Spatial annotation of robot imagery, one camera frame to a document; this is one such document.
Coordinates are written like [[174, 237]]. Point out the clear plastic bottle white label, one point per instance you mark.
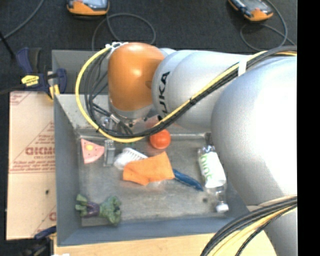
[[211, 170]]

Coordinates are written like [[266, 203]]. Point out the brown cardboard board red print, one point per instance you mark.
[[30, 140]]

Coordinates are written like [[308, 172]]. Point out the grey metal bin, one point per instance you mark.
[[150, 202]]

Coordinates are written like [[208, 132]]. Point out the orange ball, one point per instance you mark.
[[160, 139]]

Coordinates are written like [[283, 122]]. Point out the green toy figure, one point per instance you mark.
[[110, 208]]

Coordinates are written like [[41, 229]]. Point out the orange cloth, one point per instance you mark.
[[150, 168]]

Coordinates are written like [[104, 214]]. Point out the pink triangular toy slice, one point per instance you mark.
[[90, 151]]

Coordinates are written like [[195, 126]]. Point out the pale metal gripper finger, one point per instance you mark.
[[109, 155]]

